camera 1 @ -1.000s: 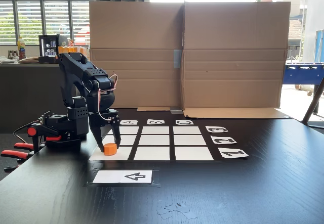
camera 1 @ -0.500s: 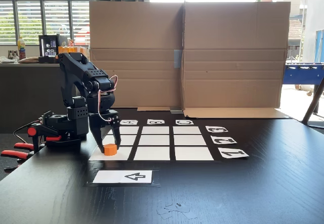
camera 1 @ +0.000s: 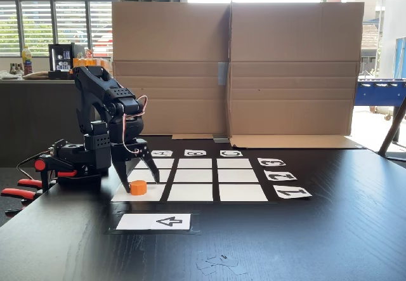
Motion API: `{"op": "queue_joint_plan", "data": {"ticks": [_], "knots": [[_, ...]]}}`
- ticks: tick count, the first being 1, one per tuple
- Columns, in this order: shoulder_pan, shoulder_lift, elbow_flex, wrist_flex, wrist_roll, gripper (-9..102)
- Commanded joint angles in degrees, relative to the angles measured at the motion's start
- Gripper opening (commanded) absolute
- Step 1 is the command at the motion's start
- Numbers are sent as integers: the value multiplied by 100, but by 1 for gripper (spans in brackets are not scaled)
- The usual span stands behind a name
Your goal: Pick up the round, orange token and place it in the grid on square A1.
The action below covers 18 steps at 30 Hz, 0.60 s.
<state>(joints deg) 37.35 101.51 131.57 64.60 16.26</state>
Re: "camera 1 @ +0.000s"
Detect red black table clamp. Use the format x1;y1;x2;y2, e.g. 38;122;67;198
34;156;77;193

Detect paper sheet number 2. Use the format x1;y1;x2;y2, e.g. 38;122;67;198
263;169;298;182

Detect round orange token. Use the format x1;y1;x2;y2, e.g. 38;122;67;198
129;180;148;197

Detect white arrow paper sheet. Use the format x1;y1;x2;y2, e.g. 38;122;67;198
106;211;202;235

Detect dark sideboard counter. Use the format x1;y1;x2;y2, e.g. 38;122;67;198
0;78;96;168

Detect black mini fridge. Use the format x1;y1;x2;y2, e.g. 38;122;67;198
48;42;76;81

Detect thin dark cable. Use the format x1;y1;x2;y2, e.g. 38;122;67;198
16;149;53;181

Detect paper sheet number 3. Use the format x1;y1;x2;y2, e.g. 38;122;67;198
257;157;287;167

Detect white taped grid sheet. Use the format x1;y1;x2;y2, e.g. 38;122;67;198
110;157;278;204

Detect slanted metal leg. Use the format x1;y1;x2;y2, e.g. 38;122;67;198
377;98;406;155

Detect clear tape scraps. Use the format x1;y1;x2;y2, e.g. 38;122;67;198
195;253;249;277

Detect blue foosball table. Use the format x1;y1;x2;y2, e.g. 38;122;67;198
353;77;406;121

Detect orange drink pack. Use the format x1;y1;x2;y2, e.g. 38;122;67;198
72;48;110;73

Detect brown cardboard box wall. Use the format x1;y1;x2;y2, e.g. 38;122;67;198
111;1;232;140
227;1;365;150

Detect pile of papers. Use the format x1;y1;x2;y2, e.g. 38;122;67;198
0;70;49;81

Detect paper sheet number 1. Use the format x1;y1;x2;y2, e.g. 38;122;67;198
272;185;313;200

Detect window with blinds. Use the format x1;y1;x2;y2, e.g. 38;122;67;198
0;0;120;57

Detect yellow drink bottle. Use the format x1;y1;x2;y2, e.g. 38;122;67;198
21;46;34;76

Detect red white servo cable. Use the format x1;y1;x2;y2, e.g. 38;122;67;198
121;95;148;155

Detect orange handled spring clamp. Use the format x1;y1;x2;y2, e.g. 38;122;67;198
0;178;44;217

